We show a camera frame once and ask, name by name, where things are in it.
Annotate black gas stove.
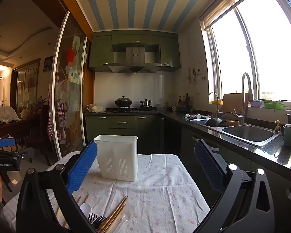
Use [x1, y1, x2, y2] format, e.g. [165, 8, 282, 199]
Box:
[105, 107, 159, 113]

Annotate group of condiment bottles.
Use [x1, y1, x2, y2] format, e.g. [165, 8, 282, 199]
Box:
[177, 93, 192, 112]

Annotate wooden dining table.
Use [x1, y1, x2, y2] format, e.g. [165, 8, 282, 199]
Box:
[0, 114, 43, 141]

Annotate crumpled dish rag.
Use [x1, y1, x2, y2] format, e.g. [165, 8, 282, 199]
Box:
[183, 113, 209, 120]

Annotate red checked apron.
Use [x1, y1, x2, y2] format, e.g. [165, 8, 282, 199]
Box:
[47, 84, 66, 141]

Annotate green base cabinets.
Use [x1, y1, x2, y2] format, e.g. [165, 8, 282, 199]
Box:
[85, 114, 291, 233]

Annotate kitchen window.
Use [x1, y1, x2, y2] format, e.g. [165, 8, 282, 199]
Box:
[199, 0, 291, 103]

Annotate green wall cabinet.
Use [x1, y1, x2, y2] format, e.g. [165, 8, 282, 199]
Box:
[88, 30, 181, 73]

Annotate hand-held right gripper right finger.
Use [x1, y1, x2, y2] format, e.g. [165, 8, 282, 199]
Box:
[193, 139, 275, 233]

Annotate wooden cutting board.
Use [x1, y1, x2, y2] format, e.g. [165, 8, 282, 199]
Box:
[221, 93, 254, 112]

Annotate white floral tablecloth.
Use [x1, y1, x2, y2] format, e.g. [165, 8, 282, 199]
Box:
[1, 152, 211, 233]

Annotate dark wooden dining chair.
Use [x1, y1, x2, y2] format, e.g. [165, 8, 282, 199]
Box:
[27, 104, 52, 166]

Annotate sliding glass door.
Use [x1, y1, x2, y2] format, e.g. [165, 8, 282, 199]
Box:
[50, 11, 88, 160]

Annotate pale green mug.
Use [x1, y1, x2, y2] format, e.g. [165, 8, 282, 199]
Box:
[280, 124, 291, 147]

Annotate black wok with wooden handle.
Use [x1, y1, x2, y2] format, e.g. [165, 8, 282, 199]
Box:
[204, 117, 240, 128]

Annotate green plastic basin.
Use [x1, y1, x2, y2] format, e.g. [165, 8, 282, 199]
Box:
[264, 101, 285, 110]

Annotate wooden framed glass cabinet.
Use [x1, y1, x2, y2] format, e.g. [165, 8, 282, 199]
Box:
[11, 58, 41, 110]

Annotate black kitchen countertop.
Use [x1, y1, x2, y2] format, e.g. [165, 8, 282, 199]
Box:
[84, 109, 291, 183]

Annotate steel range hood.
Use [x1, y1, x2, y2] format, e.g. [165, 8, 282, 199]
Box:
[109, 45, 162, 74]

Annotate white plastic utensil holder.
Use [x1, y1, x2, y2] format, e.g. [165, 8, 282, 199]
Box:
[94, 134, 138, 182]

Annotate roller window blind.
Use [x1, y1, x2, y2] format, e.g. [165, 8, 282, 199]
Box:
[198, 0, 264, 31]

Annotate white plastic spoon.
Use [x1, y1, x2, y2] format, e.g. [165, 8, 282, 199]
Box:
[79, 203, 93, 221]

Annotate steel kitchen sink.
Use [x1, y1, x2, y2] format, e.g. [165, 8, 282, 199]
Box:
[196, 118, 282, 147]

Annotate black plastic fork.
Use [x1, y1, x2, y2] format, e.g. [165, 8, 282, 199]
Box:
[88, 212, 100, 225]
[93, 216, 107, 231]

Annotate wall poster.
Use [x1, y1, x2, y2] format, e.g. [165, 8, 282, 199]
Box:
[43, 56, 54, 72]

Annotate small black pot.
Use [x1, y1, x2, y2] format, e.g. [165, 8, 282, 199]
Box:
[139, 99, 153, 109]

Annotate small steel faucet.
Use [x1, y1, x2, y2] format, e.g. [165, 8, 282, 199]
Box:
[207, 92, 220, 119]

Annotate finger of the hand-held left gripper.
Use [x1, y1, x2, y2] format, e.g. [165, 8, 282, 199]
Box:
[0, 138, 15, 151]
[0, 150, 30, 162]

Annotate black lidded wok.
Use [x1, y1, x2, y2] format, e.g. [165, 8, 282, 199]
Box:
[115, 96, 133, 109]

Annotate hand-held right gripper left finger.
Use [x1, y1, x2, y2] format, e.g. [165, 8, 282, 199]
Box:
[16, 140, 99, 233]

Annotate tall steel faucet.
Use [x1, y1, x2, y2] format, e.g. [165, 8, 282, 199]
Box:
[240, 72, 254, 125]

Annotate white plastic bag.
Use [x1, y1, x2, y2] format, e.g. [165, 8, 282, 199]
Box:
[87, 103, 106, 113]

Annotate white lace food cover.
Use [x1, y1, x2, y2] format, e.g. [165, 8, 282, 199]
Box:
[0, 106, 20, 125]

